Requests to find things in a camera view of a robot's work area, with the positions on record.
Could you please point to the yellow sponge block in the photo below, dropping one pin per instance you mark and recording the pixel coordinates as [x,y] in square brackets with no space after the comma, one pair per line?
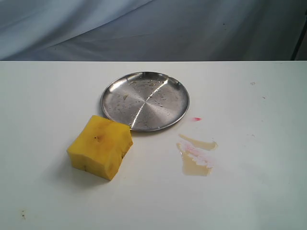
[100,147]

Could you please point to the yellowish liquid spill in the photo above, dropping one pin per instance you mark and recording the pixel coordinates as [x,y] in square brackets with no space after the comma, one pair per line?
[196,160]

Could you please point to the round steel plate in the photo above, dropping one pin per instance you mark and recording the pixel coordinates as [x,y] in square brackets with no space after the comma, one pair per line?
[145,101]

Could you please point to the grey backdrop cloth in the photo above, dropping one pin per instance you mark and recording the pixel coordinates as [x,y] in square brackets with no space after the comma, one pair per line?
[150,30]

